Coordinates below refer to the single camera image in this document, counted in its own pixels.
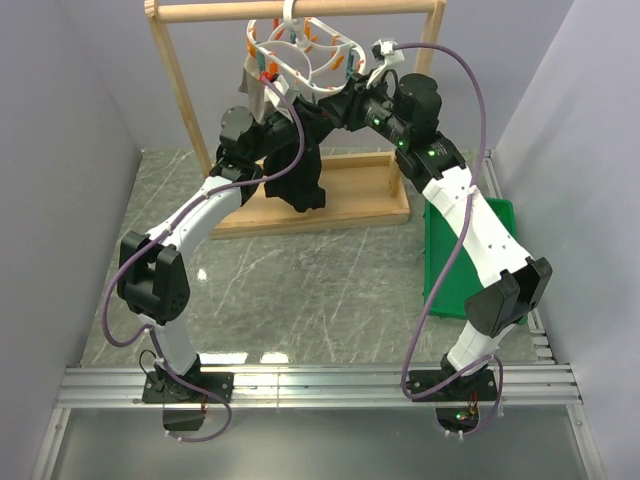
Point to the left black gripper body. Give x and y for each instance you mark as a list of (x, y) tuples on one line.
[(309, 136)]

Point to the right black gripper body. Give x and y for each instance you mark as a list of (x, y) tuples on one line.
[(369, 105)]

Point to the white plastic clip hanger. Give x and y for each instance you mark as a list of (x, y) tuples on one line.
[(307, 54)]

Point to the black underwear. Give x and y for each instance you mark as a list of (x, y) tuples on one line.
[(300, 187)]

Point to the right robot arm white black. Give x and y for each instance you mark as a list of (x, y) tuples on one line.
[(512, 280)]

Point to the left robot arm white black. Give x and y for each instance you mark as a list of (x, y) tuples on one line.
[(154, 284)]

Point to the grey underwear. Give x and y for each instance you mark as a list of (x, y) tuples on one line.
[(252, 86)]

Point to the wooden hanging rack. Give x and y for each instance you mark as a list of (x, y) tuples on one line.
[(363, 189)]

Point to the green plastic tray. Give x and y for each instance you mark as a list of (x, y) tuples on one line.
[(462, 280)]

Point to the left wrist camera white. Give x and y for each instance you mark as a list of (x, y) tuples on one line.
[(278, 96)]

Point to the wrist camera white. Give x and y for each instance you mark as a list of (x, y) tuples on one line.
[(385, 53), (278, 96)]

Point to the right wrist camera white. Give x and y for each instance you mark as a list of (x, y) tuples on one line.
[(385, 53)]

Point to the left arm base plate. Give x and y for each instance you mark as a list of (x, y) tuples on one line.
[(161, 388)]

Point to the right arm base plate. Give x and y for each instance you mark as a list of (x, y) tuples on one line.
[(480, 386)]

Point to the aluminium mounting rail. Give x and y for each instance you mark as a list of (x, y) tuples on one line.
[(298, 387)]

